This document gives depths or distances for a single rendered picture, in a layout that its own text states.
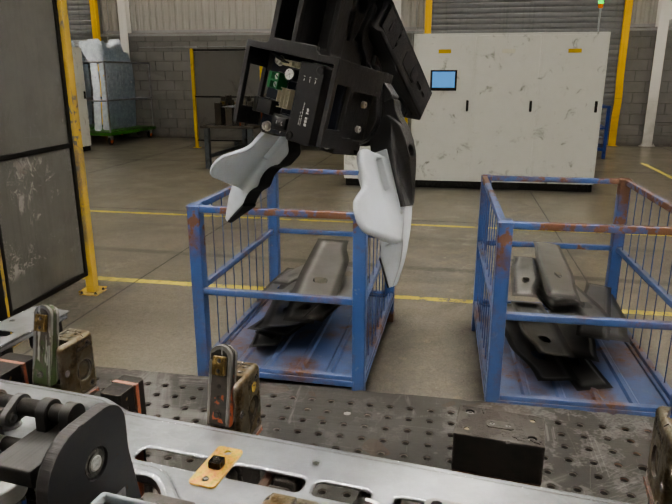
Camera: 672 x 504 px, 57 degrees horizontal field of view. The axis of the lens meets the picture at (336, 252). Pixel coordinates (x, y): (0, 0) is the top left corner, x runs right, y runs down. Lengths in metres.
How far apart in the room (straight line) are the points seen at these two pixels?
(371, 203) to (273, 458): 0.55
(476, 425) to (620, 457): 0.67
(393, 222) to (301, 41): 0.13
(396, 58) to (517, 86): 8.11
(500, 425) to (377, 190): 0.57
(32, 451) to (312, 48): 0.46
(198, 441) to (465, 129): 7.80
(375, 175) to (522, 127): 8.18
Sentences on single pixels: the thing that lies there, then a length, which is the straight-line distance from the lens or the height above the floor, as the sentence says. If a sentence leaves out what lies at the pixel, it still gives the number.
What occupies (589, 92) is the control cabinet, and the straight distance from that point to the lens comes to 8.68.
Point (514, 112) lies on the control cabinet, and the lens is 8.56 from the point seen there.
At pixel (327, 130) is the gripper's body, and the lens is 0.37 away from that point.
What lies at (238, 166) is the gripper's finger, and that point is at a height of 1.43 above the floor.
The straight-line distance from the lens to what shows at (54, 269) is 4.38.
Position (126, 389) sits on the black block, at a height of 0.99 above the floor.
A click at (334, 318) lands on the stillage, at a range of 3.54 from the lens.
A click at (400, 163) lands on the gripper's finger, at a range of 0.42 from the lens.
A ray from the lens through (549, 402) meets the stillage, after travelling 2.80.
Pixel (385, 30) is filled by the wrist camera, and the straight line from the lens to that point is 0.43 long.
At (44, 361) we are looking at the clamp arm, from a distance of 1.18.
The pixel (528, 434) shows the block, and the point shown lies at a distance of 0.91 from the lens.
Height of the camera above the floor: 1.50
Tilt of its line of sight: 16 degrees down
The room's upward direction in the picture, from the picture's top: straight up
